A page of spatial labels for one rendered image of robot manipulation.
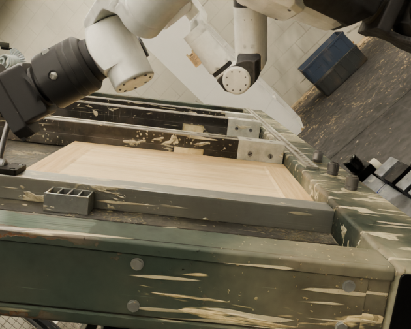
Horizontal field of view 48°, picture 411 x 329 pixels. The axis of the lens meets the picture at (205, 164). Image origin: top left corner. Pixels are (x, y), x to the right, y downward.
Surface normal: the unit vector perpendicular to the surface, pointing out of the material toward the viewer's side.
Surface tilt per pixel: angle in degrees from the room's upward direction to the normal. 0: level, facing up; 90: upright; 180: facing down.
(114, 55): 77
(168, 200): 90
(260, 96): 90
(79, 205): 89
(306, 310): 90
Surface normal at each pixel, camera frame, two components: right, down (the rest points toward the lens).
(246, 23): -0.23, 0.43
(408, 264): 0.11, -0.97
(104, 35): -0.11, -0.01
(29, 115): 0.00, 0.20
